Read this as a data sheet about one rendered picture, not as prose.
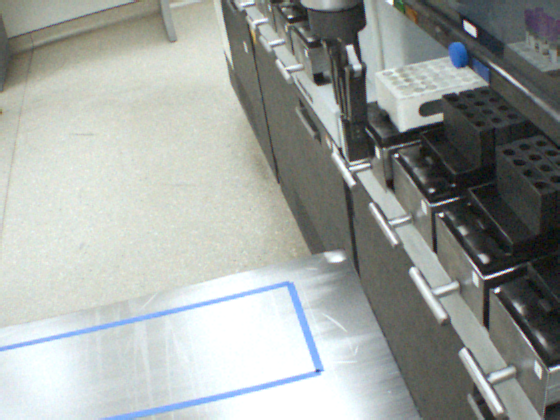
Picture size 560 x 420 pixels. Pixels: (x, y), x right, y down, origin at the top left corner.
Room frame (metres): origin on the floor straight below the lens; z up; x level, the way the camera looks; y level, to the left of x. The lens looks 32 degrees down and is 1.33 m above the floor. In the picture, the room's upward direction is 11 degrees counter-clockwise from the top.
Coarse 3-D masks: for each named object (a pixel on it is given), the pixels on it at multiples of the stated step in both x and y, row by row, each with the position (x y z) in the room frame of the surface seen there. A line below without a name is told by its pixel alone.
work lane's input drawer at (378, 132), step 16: (368, 112) 1.00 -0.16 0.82; (384, 112) 0.98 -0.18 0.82; (368, 128) 0.98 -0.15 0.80; (384, 128) 0.95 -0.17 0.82; (416, 128) 0.93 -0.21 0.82; (432, 128) 0.93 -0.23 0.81; (368, 144) 0.97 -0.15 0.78; (384, 144) 0.92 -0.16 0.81; (400, 144) 0.92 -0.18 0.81; (416, 144) 0.91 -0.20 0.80; (336, 160) 1.00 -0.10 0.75; (368, 160) 0.98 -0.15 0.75; (384, 160) 0.91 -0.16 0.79; (352, 176) 0.94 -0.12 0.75; (384, 176) 0.91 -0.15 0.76
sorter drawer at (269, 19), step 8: (264, 0) 1.68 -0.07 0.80; (272, 0) 1.62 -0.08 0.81; (280, 0) 1.63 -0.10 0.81; (264, 8) 1.70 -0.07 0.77; (272, 8) 1.61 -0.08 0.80; (248, 16) 1.72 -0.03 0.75; (264, 16) 1.72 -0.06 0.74; (272, 16) 1.62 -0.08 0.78; (256, 24) 1.66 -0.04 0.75; (264, 24) 1.67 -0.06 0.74; (272, 24) 1.64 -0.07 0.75; (256, 32) 1.62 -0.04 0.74
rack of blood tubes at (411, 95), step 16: (416, 64) 1.03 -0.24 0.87; (432, 64) 1.04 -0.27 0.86; (448, 64) 1.02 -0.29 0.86; (384, 80) 1.00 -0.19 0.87; (400, 80) 0.99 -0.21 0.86; (416, 80) 0.98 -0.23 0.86; (432, 80) 0.97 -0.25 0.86; (448, 80) 0.96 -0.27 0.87; (464, 80) 0.96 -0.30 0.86; (480, 80) 0.95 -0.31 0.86; (384, 96) 0.99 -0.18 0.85; (400, 96) 0.94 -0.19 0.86; (416, 96) 0.93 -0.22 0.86; (432, 96) 0.94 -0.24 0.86; (400, 112) 0.93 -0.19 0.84; (416, 112) 0.93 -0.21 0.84; (432, 112) 0.98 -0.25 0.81; (400, 128) 0.93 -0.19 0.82
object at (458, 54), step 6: (456, 42) 0.79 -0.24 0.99; (450, 48) 0.79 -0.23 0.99; (456, 48) 0.78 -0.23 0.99; (462, 48) 0.78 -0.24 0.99; (450, 54) 0.79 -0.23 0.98; (456, 54) 0.78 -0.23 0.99; (462, 54) 0.77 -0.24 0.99; (456, 60) 0.78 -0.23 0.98; (462, 60) 0.77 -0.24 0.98; (456, 66) 0.78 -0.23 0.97; (462, 66) 0.77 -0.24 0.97
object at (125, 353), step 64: (320, 256) 0.69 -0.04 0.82; (64, 320) 0.66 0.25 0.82; (128, 320) 0.64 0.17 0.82; (192, 320) 0.62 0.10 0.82; (256, 320) 0.60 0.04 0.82; (320, 320) 0.58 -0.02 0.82; (0, 384) 0.57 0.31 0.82; (64, 384) 0.55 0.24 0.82; (128, 384) 0.54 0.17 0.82; (192, 384) 0.53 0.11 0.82; (256, 384) 0.51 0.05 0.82; (320, 384) 0.50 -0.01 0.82; (384, 384) 0.48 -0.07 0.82
